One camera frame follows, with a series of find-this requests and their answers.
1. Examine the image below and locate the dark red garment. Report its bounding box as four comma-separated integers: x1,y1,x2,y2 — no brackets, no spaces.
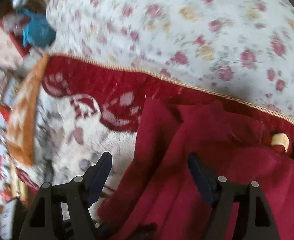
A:
98,100,294,239

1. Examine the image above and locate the orange white fleece blanket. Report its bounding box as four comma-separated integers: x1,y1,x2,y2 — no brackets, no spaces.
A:
6,55,50,166

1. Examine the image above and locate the red white fleece blanket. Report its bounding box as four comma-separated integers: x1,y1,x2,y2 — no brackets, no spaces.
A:
14,55,294,230

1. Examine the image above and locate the red cloth by bag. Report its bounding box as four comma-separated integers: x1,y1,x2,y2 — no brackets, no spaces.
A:
0,18,31,57

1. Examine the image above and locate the blue plastic bag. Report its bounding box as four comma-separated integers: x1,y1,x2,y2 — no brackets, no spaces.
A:
19,9,56,48

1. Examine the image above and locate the floral white quilt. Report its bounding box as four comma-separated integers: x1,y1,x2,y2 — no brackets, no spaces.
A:
46,0,294,119

